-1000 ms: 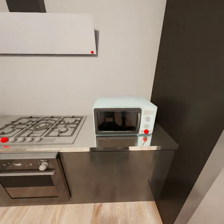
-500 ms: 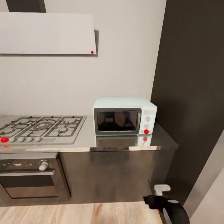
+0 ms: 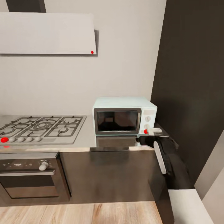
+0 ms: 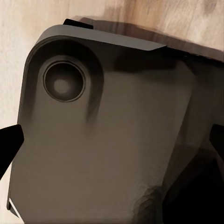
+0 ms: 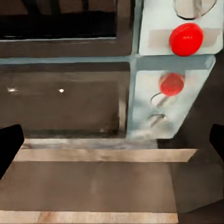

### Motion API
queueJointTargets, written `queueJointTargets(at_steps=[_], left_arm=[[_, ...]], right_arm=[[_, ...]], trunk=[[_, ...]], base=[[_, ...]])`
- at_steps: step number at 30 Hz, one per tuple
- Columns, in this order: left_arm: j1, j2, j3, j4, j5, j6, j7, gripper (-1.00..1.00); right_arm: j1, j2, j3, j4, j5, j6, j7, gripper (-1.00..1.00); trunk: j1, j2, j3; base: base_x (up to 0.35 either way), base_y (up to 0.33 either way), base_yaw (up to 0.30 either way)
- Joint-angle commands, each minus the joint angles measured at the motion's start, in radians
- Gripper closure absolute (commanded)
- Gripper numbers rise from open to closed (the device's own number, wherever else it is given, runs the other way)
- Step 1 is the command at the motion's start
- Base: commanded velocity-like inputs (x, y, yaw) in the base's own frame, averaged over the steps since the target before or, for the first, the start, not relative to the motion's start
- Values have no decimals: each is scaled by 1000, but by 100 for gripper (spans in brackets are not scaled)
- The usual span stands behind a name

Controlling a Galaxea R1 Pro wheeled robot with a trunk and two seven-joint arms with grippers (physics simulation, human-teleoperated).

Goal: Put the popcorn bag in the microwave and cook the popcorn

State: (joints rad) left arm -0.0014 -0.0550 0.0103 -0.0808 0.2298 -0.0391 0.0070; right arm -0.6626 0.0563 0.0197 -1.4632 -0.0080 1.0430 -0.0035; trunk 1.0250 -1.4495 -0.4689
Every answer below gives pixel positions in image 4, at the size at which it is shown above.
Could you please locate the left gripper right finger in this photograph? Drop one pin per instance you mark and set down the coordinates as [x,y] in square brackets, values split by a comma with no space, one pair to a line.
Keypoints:
[217,139]

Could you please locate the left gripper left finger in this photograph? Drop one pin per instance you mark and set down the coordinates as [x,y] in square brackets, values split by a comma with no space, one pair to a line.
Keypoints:
[11,139]

